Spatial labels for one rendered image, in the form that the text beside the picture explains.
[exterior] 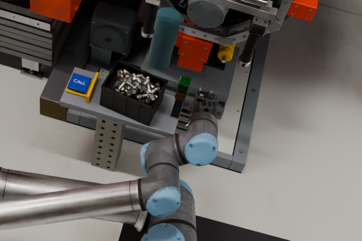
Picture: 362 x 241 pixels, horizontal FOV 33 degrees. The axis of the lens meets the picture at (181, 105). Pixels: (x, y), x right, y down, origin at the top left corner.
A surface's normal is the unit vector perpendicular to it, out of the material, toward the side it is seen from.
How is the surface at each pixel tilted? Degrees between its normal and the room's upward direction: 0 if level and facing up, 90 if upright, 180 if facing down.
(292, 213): 0
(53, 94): 0
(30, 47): 90
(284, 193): 0
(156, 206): 77
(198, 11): 90
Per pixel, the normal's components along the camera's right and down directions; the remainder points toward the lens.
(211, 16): -0.22, 0.77
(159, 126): 0.18, -0.57
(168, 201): 0.13, 0.66
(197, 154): 0.04, 0.44
